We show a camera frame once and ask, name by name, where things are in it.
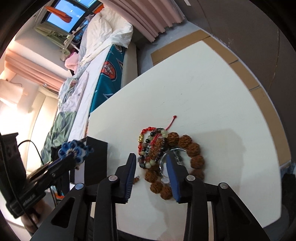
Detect brown rudraksha bead bracelet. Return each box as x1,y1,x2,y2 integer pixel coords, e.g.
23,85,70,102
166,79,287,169
144,131,206,200

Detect teal patterned bed sheet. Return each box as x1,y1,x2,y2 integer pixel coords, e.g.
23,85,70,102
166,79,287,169
90,44,126,113

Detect green hanging clothes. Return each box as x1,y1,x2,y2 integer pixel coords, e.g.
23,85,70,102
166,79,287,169
34,22,68,48

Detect bed with white sheet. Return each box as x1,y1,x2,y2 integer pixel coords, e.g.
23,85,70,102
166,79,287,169
41,43,138,163

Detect green patterned blanket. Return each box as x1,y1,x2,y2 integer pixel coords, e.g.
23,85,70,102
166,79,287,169
41,111,77,163

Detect black jewelry box white lining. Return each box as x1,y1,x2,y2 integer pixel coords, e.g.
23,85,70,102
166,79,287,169
70,137,108,186

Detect white duvet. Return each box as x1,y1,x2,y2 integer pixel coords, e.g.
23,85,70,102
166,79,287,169
79,8,133,66

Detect window with dark frame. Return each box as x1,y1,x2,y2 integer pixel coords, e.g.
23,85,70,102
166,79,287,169
42,0,102,33

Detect mixed stone bead bracelet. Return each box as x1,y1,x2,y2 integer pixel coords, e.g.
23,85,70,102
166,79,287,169
136,127,171,169

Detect silver bangle bracelet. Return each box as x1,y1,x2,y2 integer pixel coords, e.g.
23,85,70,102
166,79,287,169
158,148,189,185

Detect pink curtain left side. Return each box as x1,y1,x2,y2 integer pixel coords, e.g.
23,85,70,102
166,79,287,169
4,50,67,92

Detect flat brown cardboard sheet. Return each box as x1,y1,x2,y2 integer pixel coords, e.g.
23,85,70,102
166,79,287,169
151,30,292,166

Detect person's left hand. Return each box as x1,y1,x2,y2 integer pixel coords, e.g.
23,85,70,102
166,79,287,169
21,199,53,234

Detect red string bracelet gold charm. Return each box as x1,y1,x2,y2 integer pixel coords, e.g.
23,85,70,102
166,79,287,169
137,115,177,155

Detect pink curtain by wall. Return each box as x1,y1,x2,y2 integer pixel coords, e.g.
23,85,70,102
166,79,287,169
102,0,185,42

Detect pink plush toy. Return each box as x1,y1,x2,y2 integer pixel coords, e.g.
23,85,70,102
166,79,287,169
64,52,79,72

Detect pale floral garment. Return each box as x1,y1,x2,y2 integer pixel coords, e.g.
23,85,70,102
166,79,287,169
58,71,89,113

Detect orange hanging cloth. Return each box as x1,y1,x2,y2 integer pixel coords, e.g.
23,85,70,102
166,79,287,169
45,6,72,23

